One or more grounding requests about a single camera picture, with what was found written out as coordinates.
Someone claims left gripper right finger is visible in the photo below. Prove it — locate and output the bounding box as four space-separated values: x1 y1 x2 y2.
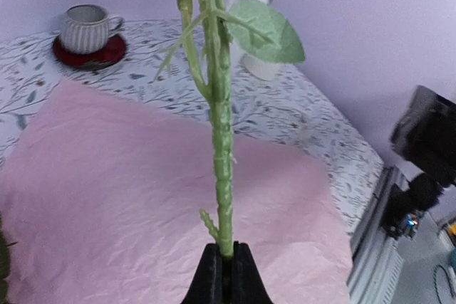
231 241 273 304

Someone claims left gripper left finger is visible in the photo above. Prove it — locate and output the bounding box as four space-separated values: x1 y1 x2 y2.
181 243 222 304

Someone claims purple pink wrapping paper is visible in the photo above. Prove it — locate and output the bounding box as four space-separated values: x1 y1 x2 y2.
1 80 352 303

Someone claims blue hydrangea flower stem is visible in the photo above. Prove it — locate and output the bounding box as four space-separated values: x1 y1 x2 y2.
0 231 16 304

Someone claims peach pink rose stem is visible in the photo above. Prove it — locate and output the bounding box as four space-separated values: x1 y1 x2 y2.
167 0 305 260

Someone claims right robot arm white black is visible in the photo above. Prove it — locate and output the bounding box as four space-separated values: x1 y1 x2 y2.
384 85 455 226

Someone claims white ribbed vase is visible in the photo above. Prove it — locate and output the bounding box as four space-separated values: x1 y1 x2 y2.
224 0 286 83

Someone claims floral patterned tablecloth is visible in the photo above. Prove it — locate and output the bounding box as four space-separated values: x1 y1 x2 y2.
1 20 383 235

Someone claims dark red saucer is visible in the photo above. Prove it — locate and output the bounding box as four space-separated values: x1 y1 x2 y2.
52 34 128 71

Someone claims striped grey cup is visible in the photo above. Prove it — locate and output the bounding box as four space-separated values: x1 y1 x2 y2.
58 4 125 55

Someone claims front aluminium rail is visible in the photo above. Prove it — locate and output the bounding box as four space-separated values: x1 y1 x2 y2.
347 167 406 304

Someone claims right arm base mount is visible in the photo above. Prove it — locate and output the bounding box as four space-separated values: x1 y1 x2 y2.
383 211 425 241

